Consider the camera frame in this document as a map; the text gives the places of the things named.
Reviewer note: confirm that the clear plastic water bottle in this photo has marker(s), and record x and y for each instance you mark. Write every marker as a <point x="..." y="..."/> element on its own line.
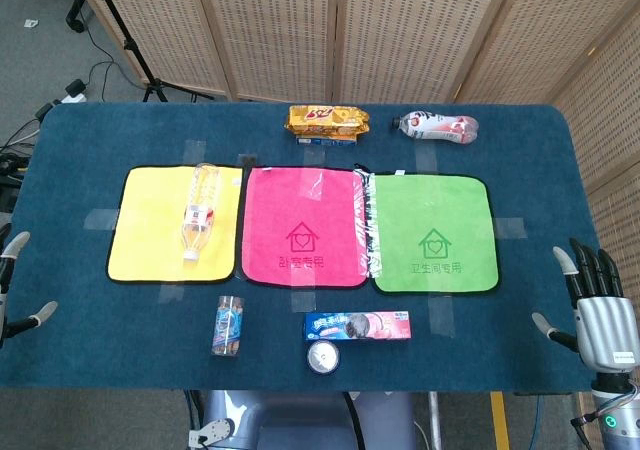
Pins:
<point x="201" y="210"/>

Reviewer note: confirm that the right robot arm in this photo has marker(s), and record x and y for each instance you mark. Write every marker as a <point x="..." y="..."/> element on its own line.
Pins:
<point x="617" y="415"/>

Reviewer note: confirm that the yellow biscuit pack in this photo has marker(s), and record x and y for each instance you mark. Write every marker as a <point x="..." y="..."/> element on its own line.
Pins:
<point x="327" y="119"/>

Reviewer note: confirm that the pink label drink bottle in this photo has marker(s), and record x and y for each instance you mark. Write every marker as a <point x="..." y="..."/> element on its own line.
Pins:
<point x="440" y="127"/>

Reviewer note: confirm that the blue pink Oreo box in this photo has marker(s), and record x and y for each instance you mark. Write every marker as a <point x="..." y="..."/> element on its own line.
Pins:
<point x="357" y="325"/>

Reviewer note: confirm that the grey robot torso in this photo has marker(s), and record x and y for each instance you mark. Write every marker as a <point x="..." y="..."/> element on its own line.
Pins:
<point x="280" y="420"/>

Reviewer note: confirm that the wicker folding screen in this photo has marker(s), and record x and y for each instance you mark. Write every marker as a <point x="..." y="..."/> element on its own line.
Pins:
<point x="400" y="30"/>

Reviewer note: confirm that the clear cookie jar blue label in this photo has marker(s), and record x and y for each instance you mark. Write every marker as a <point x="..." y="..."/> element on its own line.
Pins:
<point x="227" y="325"/>

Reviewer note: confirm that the blue drink can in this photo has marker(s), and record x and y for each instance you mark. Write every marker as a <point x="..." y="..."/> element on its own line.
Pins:
<point x="323" y="357"/>

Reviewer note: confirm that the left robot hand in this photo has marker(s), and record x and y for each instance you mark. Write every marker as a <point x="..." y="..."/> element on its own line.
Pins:
<point x="15" y="247"/>

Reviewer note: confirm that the dark blue table cover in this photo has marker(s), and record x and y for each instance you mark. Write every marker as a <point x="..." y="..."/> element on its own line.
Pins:
<point x="100" y="135"/>

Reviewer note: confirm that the crinkled clear tape strip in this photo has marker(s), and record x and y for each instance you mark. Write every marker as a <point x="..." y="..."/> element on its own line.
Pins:
<point x="367" y="220"/>

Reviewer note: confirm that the black office chair base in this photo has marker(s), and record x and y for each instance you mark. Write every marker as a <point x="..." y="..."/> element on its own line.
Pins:
<point x="75" y="12"/>

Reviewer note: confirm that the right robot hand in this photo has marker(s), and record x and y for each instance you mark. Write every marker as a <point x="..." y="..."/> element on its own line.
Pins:
<point x="607" y="330"/>

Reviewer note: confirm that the pink cloth with house print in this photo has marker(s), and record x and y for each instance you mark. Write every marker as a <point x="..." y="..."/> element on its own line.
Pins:
<point x="300" y="205"/>

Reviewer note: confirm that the black tripod stand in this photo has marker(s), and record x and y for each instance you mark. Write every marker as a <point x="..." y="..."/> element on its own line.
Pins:
<point x="135" y="50"/>

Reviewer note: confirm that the white power strip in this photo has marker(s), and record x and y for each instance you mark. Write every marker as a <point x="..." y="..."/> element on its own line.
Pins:
<point x="75" y="91"/>

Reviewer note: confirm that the green cloth with house print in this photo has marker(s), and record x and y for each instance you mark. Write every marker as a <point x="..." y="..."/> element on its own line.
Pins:
<point x="435" y="210"/>

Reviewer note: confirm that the yellow cloth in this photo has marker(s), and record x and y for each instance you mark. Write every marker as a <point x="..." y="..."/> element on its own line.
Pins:
<point x="150" y="230"/>

